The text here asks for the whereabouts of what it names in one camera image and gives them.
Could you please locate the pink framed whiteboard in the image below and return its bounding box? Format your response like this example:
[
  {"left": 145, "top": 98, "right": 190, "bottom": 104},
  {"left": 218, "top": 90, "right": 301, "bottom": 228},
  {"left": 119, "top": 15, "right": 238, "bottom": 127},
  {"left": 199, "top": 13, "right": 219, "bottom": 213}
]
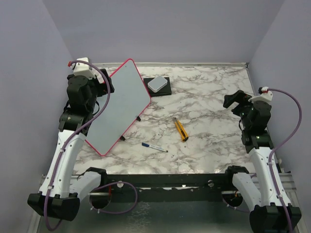
[{"left": 86, "top": 59, "right": 151, "bottom": 156}]

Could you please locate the blue capped marker pen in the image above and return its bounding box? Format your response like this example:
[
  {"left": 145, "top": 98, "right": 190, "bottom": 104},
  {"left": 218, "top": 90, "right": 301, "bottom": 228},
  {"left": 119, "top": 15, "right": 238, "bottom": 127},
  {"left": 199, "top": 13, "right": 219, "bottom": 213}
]
[{"left": 141, "top": 142, "right": 168, "bottom": 152}]

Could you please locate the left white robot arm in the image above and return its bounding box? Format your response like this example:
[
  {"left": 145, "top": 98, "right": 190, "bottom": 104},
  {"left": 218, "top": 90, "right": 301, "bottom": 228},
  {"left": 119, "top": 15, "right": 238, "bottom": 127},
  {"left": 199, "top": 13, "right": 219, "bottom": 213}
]
[{"left": 27, "top": 69, "right": 114, "bottom": 221}]

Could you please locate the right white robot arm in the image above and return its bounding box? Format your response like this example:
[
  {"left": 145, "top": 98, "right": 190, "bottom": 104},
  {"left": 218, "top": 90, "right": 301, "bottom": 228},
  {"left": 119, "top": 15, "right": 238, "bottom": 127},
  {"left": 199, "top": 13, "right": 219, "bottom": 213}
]
[{"left": 223, "top": 87, "right": 302, "bottom": 233}]

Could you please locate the yellow utility knife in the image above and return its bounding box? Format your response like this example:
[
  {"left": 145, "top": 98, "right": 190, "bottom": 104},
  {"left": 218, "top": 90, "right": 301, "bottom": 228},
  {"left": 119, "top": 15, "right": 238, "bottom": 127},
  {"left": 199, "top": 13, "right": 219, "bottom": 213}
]
[{"left": 173, "top": 117, "right": 189, "bottom": 142}]

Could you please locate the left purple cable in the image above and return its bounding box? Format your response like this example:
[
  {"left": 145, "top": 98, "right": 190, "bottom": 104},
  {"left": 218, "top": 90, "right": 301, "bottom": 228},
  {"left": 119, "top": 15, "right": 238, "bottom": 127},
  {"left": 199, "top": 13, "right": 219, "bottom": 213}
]
[{"left": 45, "top": 60, "right": 138, "bottom": 232}]

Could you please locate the purple cable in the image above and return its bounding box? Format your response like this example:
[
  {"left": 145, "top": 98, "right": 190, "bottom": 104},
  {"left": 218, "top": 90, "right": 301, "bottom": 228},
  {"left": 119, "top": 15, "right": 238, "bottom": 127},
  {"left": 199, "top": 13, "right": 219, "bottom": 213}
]
[
  {"left": 45, "top": 60, "right": 138, "bottom": 232},
  {"left": 222, "top": 88, "right": 303, "bottom": 233}
]

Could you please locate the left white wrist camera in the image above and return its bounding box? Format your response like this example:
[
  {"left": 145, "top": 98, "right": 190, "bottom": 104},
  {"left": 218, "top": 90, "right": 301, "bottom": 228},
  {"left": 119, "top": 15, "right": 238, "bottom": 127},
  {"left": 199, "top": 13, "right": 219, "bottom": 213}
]
[{"left": 68, "top": 62, "right": 97, "bottom": 80}]

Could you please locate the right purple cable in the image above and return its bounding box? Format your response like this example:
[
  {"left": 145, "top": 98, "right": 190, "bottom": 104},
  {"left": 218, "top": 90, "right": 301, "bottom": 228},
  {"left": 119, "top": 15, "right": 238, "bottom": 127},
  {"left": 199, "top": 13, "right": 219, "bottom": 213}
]
[{"left": 222, "top": 88, "right": 303, "bottom": 233}]

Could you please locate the white network switch box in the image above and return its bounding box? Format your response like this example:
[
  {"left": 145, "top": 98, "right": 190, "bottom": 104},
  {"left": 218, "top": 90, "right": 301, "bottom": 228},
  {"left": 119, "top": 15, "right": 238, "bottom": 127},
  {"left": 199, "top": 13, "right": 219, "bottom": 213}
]
[{"left": 147, "top": 76, "right": 168, "bottom": 93}]

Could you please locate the black network switch box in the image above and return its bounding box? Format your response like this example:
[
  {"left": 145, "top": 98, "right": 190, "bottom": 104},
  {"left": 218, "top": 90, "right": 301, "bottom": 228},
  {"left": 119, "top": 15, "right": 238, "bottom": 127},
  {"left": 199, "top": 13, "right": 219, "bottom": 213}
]
[{"left": 143, "top": 77, "right": 172, "bottom": 97}]

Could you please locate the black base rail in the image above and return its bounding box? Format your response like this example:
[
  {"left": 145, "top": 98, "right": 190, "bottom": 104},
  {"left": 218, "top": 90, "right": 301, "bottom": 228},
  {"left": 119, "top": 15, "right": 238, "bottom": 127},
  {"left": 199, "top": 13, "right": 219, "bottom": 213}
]
[{"left": 89, "top": 173, "right": 237, "bottom": 203}]

